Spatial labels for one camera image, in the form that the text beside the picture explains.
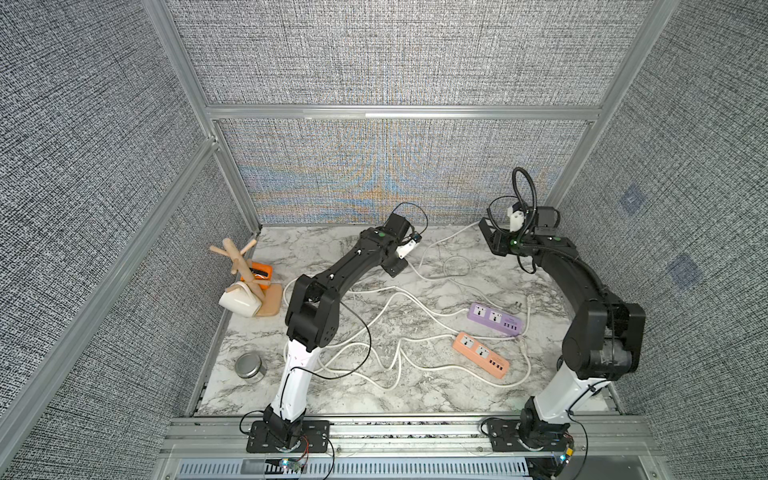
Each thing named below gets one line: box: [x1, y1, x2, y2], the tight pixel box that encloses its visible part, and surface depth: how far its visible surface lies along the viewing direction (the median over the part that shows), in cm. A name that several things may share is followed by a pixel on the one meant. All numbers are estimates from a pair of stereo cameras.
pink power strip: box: [452, 331, 510, 380], surface depth 85 cm
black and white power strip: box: [396, 232, 422, 259], surface depth 87 cm
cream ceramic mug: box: [218, 282, 263, 317], surface depth 90 cm
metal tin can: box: [234, 352, 262, 379], surface depth 91 cm
